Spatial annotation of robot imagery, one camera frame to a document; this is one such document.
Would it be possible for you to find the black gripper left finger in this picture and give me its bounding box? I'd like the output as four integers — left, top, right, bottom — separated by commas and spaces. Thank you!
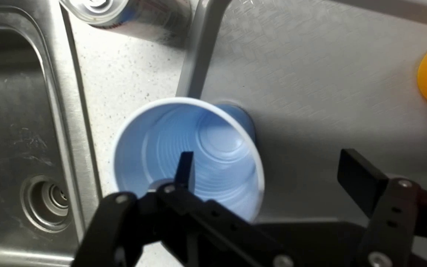
69, 150, 293, 267

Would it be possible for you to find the blue plastic cup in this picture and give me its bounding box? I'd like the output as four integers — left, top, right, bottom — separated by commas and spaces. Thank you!
111, 95, 267, 224

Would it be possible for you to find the stainless steel double sink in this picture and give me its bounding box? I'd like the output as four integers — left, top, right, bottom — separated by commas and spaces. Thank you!
0, 0, 103, 267

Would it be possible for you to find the silver soda can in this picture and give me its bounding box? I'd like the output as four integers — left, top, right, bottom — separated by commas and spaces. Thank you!
59, 0, 192, 49

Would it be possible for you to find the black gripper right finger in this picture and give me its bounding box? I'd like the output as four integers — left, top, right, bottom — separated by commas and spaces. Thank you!
336, 147, 427, 267

